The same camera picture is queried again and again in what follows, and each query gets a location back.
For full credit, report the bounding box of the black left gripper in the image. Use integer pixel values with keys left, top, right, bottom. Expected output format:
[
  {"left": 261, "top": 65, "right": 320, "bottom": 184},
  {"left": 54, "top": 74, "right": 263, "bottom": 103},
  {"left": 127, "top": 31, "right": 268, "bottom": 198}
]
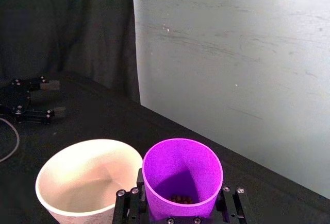
[{"left": 0, "top": 76, "right": 67, "bottom": 125}]

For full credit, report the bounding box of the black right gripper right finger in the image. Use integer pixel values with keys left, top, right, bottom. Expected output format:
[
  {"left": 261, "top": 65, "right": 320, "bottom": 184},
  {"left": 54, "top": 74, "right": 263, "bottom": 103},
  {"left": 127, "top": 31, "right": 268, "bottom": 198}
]
[{"left": 216, "top": 185, "right": 255, "bottom": 224}]

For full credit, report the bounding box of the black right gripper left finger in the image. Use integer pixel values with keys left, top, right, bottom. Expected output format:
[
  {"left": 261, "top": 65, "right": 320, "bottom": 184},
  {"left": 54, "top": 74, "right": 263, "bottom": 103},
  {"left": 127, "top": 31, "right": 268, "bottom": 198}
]
[{"left": 112, "top": 167, "right": 152, "bottom": 224}]

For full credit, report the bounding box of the purple plastic cup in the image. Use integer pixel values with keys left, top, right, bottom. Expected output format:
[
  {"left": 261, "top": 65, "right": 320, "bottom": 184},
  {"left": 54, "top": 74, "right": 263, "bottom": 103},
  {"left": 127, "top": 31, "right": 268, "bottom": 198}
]
[{"left": 142, "top": 138, "right": 224, "bottom": 222}]

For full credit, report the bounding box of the white paper cup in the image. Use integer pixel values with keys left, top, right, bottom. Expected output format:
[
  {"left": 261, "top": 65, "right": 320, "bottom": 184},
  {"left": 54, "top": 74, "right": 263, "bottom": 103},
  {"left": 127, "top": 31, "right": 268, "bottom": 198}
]
[{"left": 35, "top": 139, "right": 144, "bottom": 224}]

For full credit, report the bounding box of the black table cloth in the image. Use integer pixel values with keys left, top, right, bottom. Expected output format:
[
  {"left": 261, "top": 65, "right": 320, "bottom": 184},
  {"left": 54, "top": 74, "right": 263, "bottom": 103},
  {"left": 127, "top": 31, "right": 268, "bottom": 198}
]
[{"left": 0, "top": 71, "right": 330, "bottom": 224}]

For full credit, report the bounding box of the black curtain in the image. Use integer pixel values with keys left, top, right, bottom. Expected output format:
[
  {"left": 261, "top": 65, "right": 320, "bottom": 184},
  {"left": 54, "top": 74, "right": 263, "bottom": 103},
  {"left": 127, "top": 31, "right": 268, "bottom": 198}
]
[{"left": 0, "top": 0, "right": 141, "bottom": 104}]

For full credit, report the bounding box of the thin grey cable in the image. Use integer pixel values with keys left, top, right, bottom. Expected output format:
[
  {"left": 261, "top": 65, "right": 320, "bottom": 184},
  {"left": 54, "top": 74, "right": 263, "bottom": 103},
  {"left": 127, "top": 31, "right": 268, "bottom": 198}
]
[{"left": 0, "top": 117, "right": 21, "bottom": 163}]

